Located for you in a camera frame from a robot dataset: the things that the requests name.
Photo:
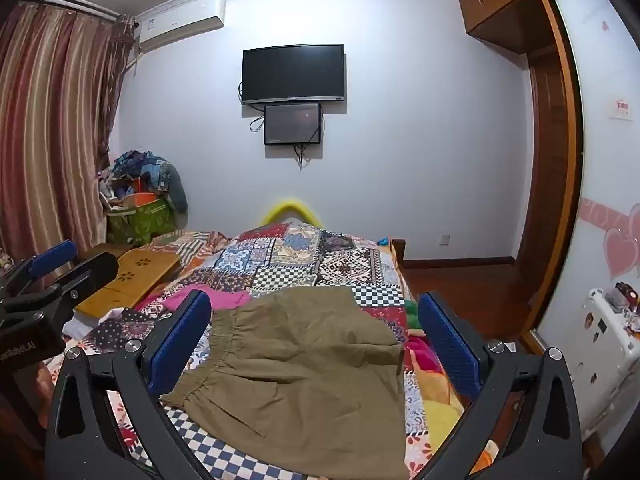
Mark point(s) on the wooden wardrobe frame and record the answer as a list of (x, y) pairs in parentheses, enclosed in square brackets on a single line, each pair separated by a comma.
[(547, 185)]

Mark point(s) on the small black wall monitor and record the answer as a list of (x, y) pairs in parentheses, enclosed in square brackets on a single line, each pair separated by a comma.
[(293, 124)]

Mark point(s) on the pink heart door stickers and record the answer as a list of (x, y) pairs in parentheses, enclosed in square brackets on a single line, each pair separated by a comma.
[(617, 247)]

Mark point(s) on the patchwork printed quilt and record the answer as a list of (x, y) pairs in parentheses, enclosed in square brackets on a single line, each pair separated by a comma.
[(300, 260)]

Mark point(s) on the small items on suitcase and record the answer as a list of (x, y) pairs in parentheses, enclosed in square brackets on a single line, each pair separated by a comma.
[(622, 297)]

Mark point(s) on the red and white door sticker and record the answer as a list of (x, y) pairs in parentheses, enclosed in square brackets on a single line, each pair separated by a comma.
[(622, 108)]

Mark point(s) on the pile of colourful clothes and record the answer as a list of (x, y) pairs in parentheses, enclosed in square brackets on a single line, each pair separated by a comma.
[(145, 175)]

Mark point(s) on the pink folded cloth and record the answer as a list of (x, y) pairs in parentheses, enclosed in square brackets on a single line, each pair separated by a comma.
[(192, 295)]

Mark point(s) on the olive green pants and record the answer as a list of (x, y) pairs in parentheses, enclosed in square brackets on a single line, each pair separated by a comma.
[(305, 370)]

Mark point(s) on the wall power outlet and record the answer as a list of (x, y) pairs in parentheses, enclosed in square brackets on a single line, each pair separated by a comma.
[(445, 240)]

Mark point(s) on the wooden bed frame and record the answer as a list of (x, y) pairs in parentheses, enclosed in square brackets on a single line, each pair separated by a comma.
[(400, 255)]

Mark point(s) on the white sliding wardrobe door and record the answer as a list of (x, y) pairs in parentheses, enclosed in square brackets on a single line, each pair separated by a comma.
[(605, 50)]

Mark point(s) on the colourful fleece blanket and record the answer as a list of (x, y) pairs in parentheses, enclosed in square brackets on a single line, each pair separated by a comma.
[(425, 355)]

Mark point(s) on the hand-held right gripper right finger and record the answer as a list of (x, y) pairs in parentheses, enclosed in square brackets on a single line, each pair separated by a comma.
[(450, 345)]

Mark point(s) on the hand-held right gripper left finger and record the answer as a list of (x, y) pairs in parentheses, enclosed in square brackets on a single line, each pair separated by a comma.
[(181, 342)]

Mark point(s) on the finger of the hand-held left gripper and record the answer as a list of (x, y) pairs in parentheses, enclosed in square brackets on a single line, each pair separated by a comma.
[(50, 256), (95, 270)]

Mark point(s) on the white air conditioner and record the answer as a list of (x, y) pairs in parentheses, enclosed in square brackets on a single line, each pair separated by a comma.
[(180, 22)]

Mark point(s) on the black wall television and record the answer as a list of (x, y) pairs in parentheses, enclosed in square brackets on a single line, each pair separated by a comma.
[(292, 72)]

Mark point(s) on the white cloth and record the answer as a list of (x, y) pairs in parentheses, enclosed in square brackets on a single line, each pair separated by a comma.
[(82, 325)]

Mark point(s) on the yellow curved headboard pad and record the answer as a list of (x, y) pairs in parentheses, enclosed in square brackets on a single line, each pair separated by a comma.
[(291, 206)]

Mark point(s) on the striped curtain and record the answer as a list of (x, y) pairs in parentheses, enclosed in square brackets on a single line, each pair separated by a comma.
[(50, 135)]

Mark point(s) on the wooden overhead cabinet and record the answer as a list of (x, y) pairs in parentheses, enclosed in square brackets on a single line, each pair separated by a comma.
[(500, 5)]

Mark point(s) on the green fabric bag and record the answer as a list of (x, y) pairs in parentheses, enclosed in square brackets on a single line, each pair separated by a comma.
[(142, 222)]

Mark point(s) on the curtain rail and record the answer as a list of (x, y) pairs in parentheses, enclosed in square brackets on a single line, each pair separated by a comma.
[(75, 2)]

